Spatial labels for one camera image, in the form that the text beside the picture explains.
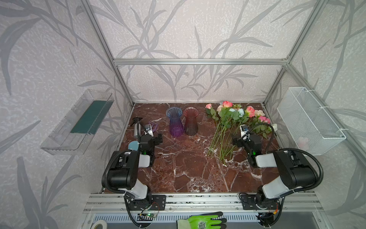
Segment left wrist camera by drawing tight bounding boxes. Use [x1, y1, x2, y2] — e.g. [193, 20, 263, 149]
[144, 124, 153, 136]

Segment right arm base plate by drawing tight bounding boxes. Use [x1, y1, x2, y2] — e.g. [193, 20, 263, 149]
[239, 193, 279, 211]

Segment green work glove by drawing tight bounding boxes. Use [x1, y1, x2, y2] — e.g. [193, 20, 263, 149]
[176, 211, 227, 229]

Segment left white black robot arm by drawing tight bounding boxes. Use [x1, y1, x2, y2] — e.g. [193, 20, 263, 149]
[102, 134, 163, 205]

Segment pink white flower bunch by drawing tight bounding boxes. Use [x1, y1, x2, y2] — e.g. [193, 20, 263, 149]
[232, 104, 276, 167]

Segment aluminium front rail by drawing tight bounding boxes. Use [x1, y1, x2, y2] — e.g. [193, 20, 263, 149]
[83, 192, 324, 214]

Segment aluminium cage frame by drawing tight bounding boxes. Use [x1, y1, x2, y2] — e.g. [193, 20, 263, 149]
[80, 0, 366, 167]

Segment white tape roll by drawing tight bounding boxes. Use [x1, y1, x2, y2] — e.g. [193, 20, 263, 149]
[91, 220, 108, 229]

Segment blue purple glass vase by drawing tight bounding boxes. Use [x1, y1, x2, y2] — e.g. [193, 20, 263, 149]
[166, 107, 184, 137]

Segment spray bottle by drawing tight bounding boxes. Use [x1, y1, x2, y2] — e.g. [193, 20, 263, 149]
[130, 117, 143, 142]

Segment small pink rose stem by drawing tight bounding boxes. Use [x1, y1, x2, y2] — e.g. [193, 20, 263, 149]
[205, 104, 219, 122]

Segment purple scissors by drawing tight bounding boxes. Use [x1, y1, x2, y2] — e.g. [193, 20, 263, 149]
[149, 122, 159, 133]

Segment green circuit board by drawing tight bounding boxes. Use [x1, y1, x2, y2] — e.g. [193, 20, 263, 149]
[138, 212, 158, 221]

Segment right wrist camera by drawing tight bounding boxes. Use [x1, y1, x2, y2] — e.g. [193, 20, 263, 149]
[240, 125, 249, 139]

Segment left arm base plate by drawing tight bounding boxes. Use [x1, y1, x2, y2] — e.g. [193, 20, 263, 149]
[127, 194, 166, 211]

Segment light blue flower stem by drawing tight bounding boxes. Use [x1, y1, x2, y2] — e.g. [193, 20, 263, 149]
[219, 108, 246, 164]

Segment pink red rose stem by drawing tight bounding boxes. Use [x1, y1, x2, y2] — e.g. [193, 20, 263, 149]
[217, 101, 235, 162]

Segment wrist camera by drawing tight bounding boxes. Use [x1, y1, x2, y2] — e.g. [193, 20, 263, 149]
[240, 125, 249, 139]
[144, 124, 153, 136]

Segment clear plastic wall shelf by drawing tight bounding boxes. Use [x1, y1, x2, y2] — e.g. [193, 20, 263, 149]
[41, 89, 114, 156]

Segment white wire mesh basket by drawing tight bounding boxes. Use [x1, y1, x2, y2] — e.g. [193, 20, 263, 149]
[277, 87, 347, 156]

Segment red glass vase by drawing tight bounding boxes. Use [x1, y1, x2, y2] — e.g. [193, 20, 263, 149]
[184, 107, 199, 136]

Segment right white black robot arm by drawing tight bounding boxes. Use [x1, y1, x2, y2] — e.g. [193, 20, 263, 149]
[232, 125, 324, 210]

